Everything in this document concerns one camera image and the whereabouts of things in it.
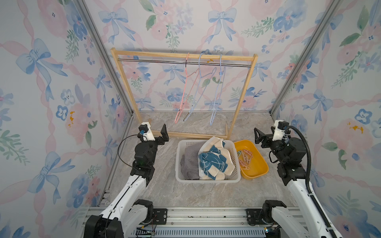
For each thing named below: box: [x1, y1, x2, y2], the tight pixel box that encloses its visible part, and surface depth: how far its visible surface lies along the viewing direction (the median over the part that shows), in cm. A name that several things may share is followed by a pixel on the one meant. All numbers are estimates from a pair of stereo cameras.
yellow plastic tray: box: [234, 139, 269, 179], surface depth 93 cm
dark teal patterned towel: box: [198, 140, 228, 180], surface depth 76 cm
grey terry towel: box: [180, 143, 205, 180], surface depth 81 cm
